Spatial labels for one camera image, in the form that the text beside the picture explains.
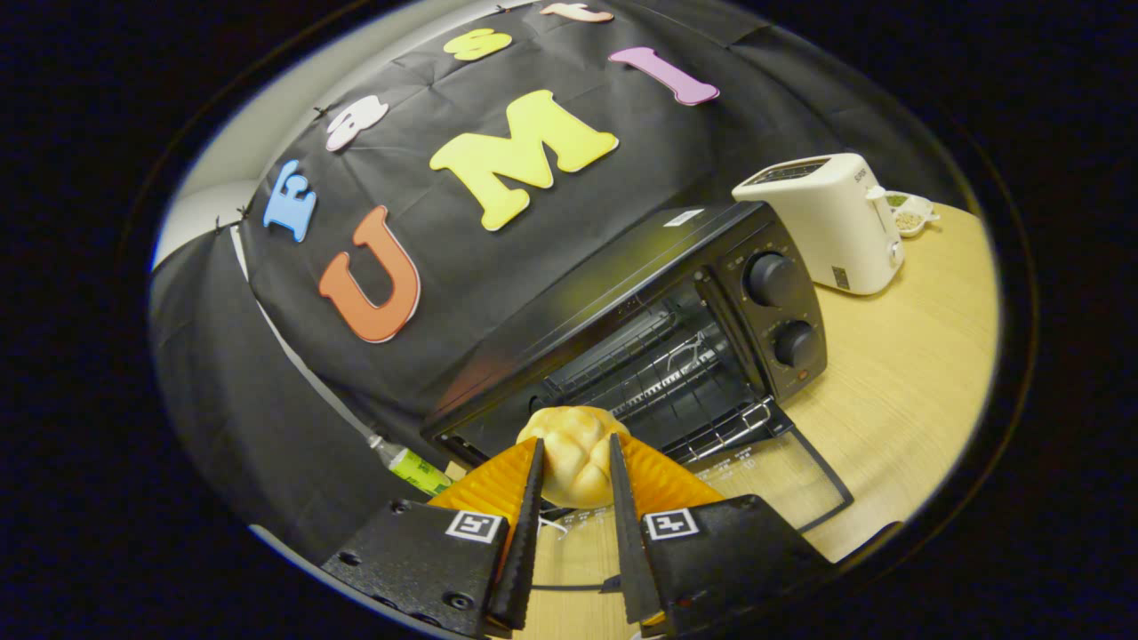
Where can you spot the golden bread roll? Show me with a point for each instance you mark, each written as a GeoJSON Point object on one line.
{"type": "Point", "coordinates": [573, 453]}

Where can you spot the green label drink bottle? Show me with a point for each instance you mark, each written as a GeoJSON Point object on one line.
{"type": "Point", "coordinates": [418, 469]}

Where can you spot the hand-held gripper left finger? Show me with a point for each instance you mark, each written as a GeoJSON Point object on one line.
{"type": "Point", "coordinates": [524, 533]}

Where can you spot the black toaster oven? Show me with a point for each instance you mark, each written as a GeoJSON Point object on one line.
{"type": "Point", "coordinates": [622, 276]}

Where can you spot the white pop-up toaster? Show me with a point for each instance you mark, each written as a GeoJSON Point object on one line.
{"type": "Point", "coordinates": [827, 222]}

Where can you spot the white divided snack dish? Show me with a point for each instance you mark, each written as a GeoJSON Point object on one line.
{"type": "Point", "coordinates": [911, 218]}

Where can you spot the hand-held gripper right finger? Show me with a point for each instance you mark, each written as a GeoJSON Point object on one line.
{"type": "Point", "coordinates": [627, 533]}

